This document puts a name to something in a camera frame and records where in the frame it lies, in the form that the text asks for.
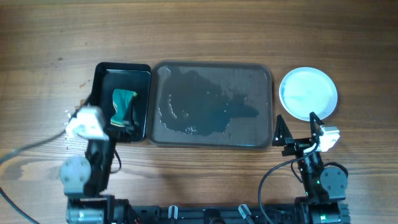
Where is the green yellow sponge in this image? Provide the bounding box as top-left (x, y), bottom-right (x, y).
top-left (110, 89), bottom-right (137, 127)

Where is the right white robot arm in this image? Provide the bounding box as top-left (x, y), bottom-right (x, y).
top-left (272, 112), bottom-right (351, 224)

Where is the right black cable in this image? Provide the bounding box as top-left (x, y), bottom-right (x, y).
top-left (257, 142), bottom-right (320, 224)

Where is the black water basin tray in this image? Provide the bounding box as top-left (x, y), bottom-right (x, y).
top-left (89, 62), bottom-right (151, 142)

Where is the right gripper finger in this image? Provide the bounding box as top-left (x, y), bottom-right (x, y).
top-left (272, 114), bottom-right (293, 146)
top-left (309, 112), bottom-right (324, 136)

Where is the large dark serving tray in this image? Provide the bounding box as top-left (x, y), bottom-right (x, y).
top-left (146, 61), bottom-right (274, 149)

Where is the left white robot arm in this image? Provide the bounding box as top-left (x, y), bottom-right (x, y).
top-left (60, 123), bottom-right (141, 224)

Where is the black cable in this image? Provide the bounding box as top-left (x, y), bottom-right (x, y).
top-left (257, 142), bottom-right (320, 224)
top-left (0, 129), bottom-right (68, 224)

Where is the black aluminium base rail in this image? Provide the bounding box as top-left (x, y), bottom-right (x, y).
top-left (73, 203), bottom-right (351, 224)

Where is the pale blue plate top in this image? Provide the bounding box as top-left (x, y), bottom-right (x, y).
top-left (279, 67), bottom-right (338, 121)

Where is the left black cable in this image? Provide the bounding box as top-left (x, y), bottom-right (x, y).
top-left (0, 129), bottom-right (68, 224)

